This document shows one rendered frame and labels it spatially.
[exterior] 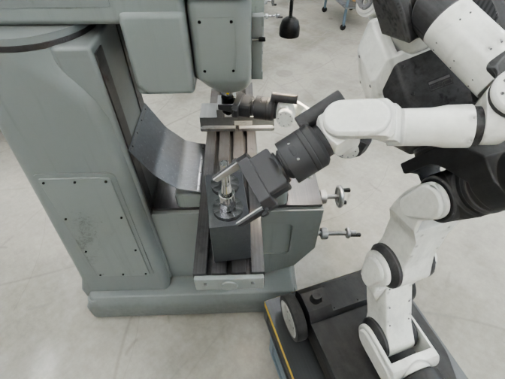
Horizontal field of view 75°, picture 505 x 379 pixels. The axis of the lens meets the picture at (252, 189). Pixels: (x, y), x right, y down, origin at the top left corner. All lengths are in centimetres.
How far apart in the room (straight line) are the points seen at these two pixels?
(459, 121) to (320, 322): 106
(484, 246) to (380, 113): 229
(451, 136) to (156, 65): 85
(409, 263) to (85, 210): 123
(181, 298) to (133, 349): 38
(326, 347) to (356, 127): 104
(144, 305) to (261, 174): 154
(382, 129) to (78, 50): 86
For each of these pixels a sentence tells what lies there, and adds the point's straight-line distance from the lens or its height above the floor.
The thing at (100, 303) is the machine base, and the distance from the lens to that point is 212.
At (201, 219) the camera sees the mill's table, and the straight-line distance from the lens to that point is 122.
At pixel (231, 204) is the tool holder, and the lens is 94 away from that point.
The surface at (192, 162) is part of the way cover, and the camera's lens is 153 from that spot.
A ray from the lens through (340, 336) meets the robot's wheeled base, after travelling 149.
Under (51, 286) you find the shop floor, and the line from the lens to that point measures 251.
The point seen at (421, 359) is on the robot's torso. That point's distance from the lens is 136.
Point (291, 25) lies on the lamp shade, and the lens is 127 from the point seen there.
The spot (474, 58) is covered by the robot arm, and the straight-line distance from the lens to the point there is 68.
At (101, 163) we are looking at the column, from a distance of 134.
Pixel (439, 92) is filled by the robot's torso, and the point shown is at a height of 156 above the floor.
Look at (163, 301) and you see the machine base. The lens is 202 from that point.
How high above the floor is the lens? 193
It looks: 47 degrees down
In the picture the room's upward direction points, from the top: straight up
